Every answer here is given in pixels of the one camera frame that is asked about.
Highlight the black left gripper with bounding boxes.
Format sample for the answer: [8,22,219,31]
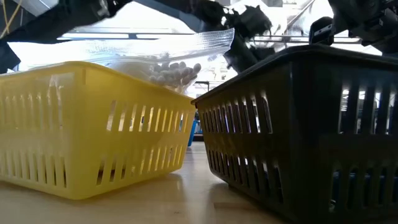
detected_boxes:
[198,0,277,74]

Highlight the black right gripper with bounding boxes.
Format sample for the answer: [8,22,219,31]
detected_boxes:
[309,0,386,45]

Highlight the bag of cotton swabs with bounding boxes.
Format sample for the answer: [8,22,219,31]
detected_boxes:
[83,27,236,96]

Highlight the bag of white cotton pads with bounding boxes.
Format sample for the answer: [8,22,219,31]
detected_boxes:
[9,39,153,83]

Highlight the black plastic basket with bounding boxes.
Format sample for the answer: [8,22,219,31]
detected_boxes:
[191,44,398,224]

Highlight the blue plastic basket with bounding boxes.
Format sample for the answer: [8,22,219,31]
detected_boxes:
[187,119,200,147]

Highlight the yellow plastic basket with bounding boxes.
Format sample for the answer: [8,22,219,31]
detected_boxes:
[0,61,197,200]

